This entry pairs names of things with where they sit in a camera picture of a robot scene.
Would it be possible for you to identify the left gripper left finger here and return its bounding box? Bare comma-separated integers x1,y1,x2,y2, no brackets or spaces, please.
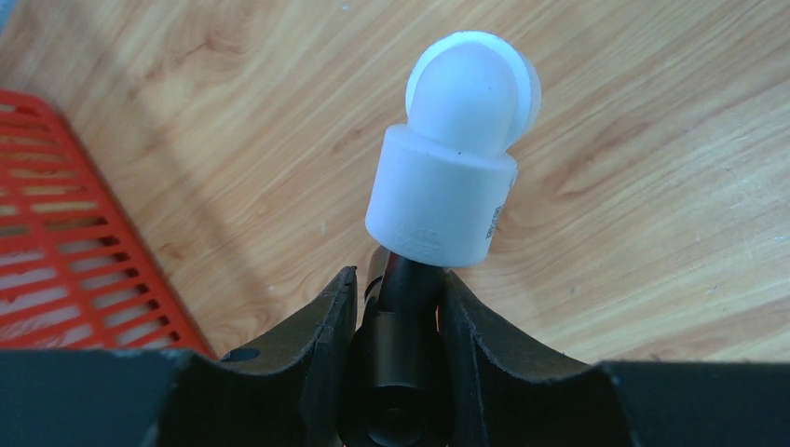
1,266,357,446

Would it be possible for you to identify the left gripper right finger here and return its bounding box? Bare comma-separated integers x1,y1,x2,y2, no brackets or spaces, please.
439,274,789,446

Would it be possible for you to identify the white PVC elbow fitting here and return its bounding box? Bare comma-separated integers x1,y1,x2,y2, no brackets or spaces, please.
365,31,541,267

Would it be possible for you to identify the red plastic basket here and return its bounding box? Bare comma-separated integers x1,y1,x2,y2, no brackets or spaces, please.
1,90,212,356

